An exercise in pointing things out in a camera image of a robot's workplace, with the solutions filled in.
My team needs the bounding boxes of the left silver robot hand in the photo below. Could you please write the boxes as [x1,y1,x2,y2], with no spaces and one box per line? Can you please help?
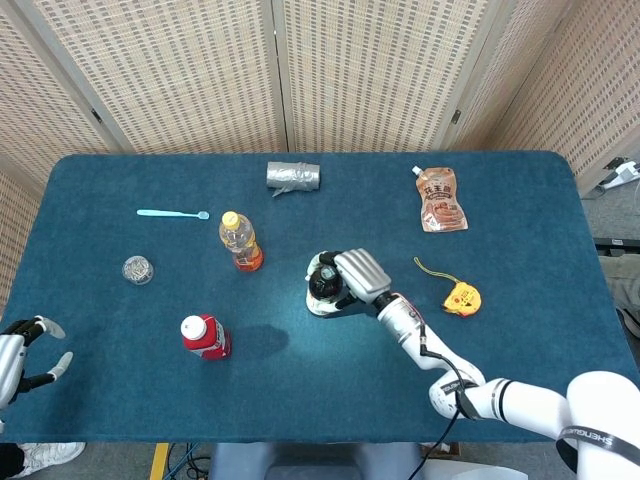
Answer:
[0,315,74,409]

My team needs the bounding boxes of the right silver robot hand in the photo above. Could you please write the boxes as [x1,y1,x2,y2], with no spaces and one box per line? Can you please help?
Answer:
[307,248,394,309]

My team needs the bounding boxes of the dark tea bottle black cap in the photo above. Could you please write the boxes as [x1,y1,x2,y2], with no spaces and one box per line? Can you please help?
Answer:
[305,252,352,318]

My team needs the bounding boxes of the red juice bottle white cap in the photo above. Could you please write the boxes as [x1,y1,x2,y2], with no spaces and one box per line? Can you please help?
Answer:
[180,314,233,362]

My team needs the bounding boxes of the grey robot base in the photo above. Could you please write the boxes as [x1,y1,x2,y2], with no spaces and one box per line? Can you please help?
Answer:
[208,442,426,480]

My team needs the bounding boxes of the yellow tape measure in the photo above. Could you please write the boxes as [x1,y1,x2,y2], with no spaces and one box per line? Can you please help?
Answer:
[413,256,484,318]

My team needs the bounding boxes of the blue felt table cover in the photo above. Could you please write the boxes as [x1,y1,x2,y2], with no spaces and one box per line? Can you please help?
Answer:
[0,151,640,445]

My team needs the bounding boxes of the white sneaker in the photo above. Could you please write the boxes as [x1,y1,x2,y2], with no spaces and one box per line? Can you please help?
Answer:
[17,441,87,477]

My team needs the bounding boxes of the brown spout pouch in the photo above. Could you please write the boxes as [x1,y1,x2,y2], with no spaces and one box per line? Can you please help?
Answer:
[411,166,470,234]

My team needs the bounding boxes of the grey tape-wrapped roll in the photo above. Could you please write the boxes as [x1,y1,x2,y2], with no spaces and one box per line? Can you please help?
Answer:
[266,160,322,198]

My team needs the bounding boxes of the orange drink bottle yellow cap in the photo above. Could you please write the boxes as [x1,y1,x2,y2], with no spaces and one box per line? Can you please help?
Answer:
[218,210,265,273]

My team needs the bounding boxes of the clear cup of metal clips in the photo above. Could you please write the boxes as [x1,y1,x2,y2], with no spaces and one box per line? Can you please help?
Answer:
[121,255,155,287]

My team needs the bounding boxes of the brown cardboard box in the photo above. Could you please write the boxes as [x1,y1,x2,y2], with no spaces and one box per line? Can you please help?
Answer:
[422,441,461,457]

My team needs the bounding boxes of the woven folding screen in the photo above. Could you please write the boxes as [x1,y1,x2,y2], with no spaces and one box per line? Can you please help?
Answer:
[0,0,640,314]

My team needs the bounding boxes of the light blue toothbrush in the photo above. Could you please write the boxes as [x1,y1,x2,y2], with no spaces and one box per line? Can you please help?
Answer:
[136,208,211,221]

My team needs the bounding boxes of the white power strip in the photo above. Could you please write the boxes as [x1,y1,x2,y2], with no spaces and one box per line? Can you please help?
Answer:
[599,158,640,190]

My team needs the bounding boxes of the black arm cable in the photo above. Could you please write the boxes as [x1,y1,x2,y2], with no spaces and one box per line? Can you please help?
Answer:
[412,322,479,480]

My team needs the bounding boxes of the black metal frame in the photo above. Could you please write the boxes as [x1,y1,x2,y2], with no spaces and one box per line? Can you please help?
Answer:
[594,237,640,259]

